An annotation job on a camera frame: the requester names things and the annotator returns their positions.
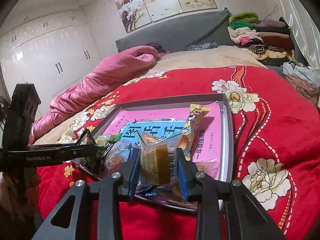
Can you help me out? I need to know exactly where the red floral blanket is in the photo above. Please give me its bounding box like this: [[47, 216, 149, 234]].
[[35, 65, 320, 240]]

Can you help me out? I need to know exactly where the person's left forearm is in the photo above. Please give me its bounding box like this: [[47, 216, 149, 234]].
[[0, 174, 35, 240]]

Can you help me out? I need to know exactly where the white satin curtain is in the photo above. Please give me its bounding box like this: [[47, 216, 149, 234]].
[[271, 0, 320, 68]]

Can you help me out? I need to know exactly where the grey headboard cover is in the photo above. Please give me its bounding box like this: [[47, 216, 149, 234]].
[[115, 7, 232, 54]]

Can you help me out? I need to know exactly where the light blue cloth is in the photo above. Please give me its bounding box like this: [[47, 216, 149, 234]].
[[281, 60, 320, 85]]

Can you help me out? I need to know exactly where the yellow cartoon snack packet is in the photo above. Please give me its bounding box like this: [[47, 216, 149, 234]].
[[179, 104, 212, 162]]

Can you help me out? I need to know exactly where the stack of folded clothes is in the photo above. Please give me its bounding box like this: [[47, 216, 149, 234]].
[[227, 11, 295, 61]]

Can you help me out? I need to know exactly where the blue patterned pillow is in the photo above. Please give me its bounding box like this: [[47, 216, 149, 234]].
[[187, 42, 218, 52]]

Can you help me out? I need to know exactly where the beige bed sheet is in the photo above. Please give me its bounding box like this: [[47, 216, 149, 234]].
[[32, 44, 269, 145]]

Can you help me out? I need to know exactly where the orange bread snack packet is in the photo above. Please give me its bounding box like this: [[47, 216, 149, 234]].
[[136, 132, 192, 199]]

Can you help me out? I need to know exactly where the pink book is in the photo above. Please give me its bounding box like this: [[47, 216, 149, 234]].
[[102, 101, 222, 180]]

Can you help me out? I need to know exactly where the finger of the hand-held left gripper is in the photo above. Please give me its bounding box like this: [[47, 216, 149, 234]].
[[64, 146, 101, 163], [32, 142, 97, 149]]

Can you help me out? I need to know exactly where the grey shallow cardboard box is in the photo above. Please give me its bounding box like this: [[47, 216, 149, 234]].
[[71, 93, 234, 213]]

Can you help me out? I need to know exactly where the pink quilt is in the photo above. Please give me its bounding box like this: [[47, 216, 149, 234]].
[[29, 45, 159, 144]]

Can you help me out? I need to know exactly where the pink floral fabric bag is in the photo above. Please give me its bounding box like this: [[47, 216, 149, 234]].
[[284, 74, 320, 105]]

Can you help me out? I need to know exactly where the green clear candy packet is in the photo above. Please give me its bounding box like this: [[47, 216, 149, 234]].
[[86, 134, 123, 173]]

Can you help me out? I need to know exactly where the dark small candy packet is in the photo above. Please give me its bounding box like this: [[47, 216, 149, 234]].
[[78, 128, 97, 146]]

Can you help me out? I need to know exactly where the floral landscape wall painting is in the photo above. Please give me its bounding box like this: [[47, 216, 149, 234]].
[[115, 0, 217, 33]]

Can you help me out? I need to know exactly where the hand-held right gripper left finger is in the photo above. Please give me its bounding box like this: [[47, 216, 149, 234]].
[[31, 148, 142, 240]]

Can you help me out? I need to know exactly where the dark purple garment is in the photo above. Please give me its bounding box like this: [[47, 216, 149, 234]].
[[147, 43, 170, 59]]

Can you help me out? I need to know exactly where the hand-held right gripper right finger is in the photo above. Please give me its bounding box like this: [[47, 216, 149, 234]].
[[175, 148, 287, 240]]

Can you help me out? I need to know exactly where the white wardrobe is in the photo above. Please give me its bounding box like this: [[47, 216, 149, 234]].
[[0, 11, 99, 110]]

